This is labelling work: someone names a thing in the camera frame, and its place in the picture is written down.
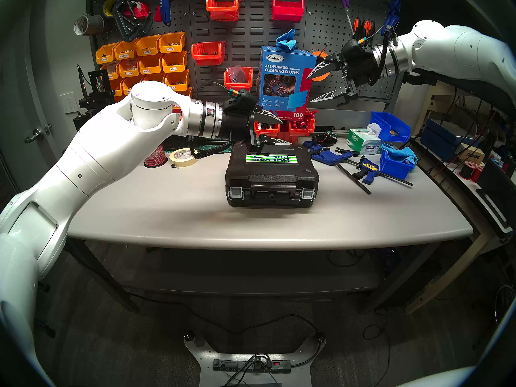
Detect blue cleaning cloths box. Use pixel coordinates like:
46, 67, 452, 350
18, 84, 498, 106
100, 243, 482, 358
257, 46, 318, 121

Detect circuit board with red wires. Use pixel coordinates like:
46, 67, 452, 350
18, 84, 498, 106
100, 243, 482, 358
312, 131, 339, 147

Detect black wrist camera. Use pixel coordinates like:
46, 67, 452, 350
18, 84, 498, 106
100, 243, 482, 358
223, 89, 259, 113
342, 39, 373, 60

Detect black metal stand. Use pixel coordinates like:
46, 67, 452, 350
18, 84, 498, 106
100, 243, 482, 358
77, 66, 117, 131

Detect orange-red wall bin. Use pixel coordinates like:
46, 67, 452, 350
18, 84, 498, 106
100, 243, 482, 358
206, 0, 241, 22

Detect orange tape roll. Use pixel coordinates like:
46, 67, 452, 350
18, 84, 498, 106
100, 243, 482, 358
311, 50, 333, 82

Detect dark louvered wall panel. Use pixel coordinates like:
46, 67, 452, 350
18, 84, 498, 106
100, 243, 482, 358
187, 0, 309, 104

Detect dark blue crate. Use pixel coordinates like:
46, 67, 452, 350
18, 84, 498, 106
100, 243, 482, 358
420, 119, 458, 161

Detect red wire spool blue label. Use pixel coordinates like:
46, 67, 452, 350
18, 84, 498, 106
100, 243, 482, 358
144, 144, 168, 168

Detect large blue bar clamp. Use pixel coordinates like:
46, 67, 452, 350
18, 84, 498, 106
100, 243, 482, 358
308, 148, 372, 195

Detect black flat panel device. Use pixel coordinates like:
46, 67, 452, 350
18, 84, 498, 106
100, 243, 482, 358
476, 158, 516, 233

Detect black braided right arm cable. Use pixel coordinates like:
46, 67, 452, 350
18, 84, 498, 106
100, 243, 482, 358
369, 25, 397, 86

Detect red wall bin with bag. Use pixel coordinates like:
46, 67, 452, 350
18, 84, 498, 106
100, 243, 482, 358
224, 67, 254, 93

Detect small blue plastic bin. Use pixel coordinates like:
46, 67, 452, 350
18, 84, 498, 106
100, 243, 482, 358
379, 146, 418, 180

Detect black plastic tool box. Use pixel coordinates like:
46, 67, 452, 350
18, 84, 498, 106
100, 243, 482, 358
225, 142, 320, 208

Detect green white Kimtech wipes box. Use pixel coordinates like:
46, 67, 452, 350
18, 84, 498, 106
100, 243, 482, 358
347, 123, 383, 156

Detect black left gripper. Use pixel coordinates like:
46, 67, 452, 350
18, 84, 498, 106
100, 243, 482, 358
221, 109, 292, 156

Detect blue cloth in box opening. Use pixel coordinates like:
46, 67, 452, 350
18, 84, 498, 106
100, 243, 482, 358
276, 29, 298, 51

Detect large blue plastic bin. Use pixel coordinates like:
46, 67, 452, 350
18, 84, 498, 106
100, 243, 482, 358
370, 111, 412, 143

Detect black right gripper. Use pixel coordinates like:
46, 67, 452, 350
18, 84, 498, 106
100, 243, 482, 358
306, 51, 383, 108

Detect black C-clamp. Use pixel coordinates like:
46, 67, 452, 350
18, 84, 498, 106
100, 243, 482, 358
112, 0, 154, 43

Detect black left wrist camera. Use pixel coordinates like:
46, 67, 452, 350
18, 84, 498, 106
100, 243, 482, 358
223, 89, 259, 113

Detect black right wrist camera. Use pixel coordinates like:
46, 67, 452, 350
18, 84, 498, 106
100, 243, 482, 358
342, 39, 373, 60

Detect purple handled scissors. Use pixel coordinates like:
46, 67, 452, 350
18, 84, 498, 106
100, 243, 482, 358
333, 0, 355, 36

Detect black monitor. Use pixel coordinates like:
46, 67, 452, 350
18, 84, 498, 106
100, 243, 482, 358
399, 0, 516, 112

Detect silver door handle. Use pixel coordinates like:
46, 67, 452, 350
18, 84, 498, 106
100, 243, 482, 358
24, 124, 53, 144

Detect dark table leg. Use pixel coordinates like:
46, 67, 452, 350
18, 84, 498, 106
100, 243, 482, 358
64, 238, 141, 313
363, 245, 441, 310

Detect red stacked bin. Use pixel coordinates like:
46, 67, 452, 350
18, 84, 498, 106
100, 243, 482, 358
280, 122, 301, 144

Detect red bench bin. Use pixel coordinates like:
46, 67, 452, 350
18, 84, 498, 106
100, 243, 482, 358
288, 110, 317, 136
253, 120, 281, 137

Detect blue microfiber cloth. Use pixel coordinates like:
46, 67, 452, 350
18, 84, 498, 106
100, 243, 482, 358
381, 144, 418, 165

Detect red white tape roll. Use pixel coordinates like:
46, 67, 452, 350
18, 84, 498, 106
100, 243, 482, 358
123, 1, 150, 20

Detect grey duct tape roll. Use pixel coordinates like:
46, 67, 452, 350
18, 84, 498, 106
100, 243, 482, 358
73, 14, 105, 37

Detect black power strip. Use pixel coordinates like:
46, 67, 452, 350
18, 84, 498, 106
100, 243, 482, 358
212, 358, 291, 374

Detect beige masking tape roll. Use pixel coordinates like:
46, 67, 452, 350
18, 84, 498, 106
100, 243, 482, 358
169, 148, 199, 168

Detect blue spring clamp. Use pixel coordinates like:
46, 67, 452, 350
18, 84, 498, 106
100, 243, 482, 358
381, 0, 402, 36

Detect dark round-hole pegboard panel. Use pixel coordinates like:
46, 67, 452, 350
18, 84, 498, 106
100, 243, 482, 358
86, 0, 192, 100
304, 0, 405, 108

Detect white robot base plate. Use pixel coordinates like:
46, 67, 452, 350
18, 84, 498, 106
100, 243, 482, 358
183, 332, 326, 387

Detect small cardboard box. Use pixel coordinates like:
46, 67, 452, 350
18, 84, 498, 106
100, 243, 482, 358
460, 146, 486, 165

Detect blue red utility cutter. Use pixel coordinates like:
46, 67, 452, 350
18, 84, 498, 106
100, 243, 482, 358
154, 0, 178, 27

